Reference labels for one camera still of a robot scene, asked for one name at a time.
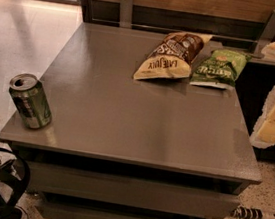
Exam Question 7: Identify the green soda can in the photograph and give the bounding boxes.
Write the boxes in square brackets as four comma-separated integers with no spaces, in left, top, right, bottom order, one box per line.
[9,73,52,130]

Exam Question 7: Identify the metal bracket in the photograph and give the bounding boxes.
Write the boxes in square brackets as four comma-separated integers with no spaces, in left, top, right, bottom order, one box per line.
[254,10,275,55]
[119,0,134,29]

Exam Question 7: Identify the green chip bag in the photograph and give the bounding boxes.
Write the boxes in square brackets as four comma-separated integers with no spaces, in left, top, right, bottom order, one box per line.
[189,49,251,90]

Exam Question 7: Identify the white power strip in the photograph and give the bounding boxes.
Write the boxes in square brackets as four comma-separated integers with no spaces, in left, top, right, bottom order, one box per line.
[231,207,275,219]

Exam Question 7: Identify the upper grey drawer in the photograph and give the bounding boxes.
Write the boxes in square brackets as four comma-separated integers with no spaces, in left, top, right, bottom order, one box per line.
[29,162,239,219]

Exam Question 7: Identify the grey drawer cabinet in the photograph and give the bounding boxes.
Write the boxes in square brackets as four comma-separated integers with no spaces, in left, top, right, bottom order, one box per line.
[0,23,261,219]

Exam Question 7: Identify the brown chip bag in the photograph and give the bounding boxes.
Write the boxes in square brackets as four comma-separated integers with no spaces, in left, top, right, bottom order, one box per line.
[133,32,212,80]

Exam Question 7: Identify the left metal bracket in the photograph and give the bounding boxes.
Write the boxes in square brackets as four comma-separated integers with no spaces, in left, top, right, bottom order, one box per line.
[119,0,134,29]

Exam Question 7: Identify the right metal bracket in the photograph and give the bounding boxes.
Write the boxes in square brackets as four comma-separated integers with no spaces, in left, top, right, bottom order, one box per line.
[254,10,275,55]

